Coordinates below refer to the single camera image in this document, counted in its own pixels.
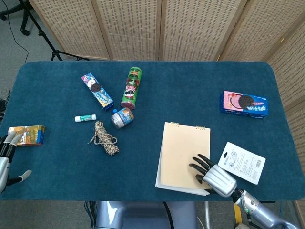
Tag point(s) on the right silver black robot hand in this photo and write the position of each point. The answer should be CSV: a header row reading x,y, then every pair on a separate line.
x,y
220,180

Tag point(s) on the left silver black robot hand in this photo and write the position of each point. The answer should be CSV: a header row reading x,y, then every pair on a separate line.
x,y
3,167

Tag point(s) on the cream notepad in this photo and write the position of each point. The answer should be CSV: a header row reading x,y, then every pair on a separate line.
x,y
181,152

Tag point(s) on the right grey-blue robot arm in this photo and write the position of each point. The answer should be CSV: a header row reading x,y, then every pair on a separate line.
x,y
262,212

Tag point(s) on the white product backing card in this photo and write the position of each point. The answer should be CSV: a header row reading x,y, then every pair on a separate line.
x,y
243,162

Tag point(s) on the yellow table leg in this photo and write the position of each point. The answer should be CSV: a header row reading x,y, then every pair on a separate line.
x,y
237,211

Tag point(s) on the silver metal table leg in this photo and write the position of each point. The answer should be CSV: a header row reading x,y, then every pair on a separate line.
x,y
207,214

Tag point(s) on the orange yellow snack box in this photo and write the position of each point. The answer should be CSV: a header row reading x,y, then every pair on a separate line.
x,y
31,134

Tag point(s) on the pink and blue Oreo box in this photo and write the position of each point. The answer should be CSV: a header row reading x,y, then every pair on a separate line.
x,y
245,105

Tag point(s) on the grey-blue robot torso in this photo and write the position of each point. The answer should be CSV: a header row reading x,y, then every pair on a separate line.
x,y
143,215

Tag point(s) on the white green lip balm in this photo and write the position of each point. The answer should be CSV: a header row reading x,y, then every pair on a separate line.
x,y
85,118

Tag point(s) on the dark blue table mat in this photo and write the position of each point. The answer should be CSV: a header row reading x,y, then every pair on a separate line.
x,y
171,78

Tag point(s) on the small silver snack cup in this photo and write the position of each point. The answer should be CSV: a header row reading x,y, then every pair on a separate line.
x,y
122,118

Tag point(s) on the slim blue Oreo box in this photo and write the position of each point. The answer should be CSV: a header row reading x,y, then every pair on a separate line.
x,y
97,90

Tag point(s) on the small blue bottle cap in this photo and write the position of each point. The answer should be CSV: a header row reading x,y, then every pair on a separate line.
x,y
114,110

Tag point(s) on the green Pringles can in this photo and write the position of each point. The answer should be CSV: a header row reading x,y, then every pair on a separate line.
x,y
131,88

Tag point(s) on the black tripod stand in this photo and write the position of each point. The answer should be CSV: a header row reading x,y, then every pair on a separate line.
x,y
45,38

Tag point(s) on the black office chair base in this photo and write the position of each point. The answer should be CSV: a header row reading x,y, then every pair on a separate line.
x,y
23,23

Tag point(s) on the woven rattan folding screen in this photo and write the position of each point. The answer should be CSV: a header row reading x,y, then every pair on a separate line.
x,y
190,28

